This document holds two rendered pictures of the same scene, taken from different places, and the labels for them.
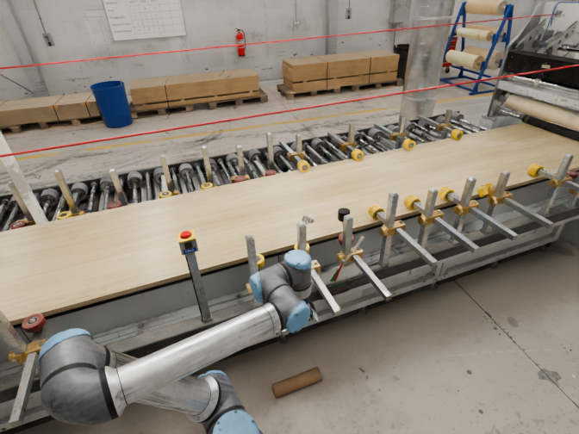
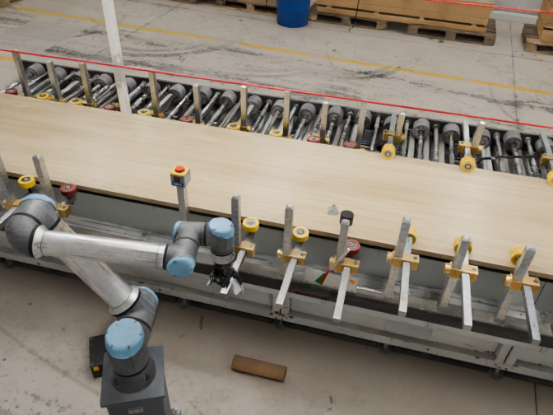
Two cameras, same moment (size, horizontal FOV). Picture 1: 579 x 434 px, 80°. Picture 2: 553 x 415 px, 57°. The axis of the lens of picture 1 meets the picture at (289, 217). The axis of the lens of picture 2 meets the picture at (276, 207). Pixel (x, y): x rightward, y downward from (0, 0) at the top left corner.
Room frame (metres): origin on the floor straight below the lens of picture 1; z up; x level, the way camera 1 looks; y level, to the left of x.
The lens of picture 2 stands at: (-0.20, -0.94, 2.50)
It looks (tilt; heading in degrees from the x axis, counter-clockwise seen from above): 38 degrees down; 32
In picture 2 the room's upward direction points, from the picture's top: 2 degrees clockwise
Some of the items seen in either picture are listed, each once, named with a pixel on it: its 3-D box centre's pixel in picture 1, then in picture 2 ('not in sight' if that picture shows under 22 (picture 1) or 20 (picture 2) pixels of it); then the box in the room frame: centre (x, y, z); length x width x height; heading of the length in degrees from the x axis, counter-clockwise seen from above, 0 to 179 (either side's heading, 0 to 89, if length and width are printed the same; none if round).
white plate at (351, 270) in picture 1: (342, 274); (330, 280); (1.36, -0.27, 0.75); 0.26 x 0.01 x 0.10; 109
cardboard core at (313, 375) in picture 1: (296, 381); (258, 367); (1.18, 0.00, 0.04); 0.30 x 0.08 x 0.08; 109
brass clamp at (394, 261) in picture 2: (391, 228); (401, 259); (1.49, -0.55, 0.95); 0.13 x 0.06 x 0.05; 109
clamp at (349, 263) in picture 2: (349, 255); (344, 264); (1.41, -0.31, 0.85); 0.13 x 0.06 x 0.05; 109
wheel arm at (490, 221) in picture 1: (476, 212); (527, 294); (1.60, -1.06, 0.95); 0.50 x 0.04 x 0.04; 19
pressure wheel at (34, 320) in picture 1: (37, 328); (70, 195); (1.01, 1.12, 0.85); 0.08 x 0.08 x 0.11
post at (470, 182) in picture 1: (461, 213); (513, 287); (1.64, -1.00, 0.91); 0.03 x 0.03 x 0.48; 19
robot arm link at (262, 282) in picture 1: (270, 283); (190, 235); (0.81, 0.07, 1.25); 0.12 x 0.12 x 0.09; 32
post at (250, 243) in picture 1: (254, 275); (236, 235); (1.23, 0.18, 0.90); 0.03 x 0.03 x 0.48; 19
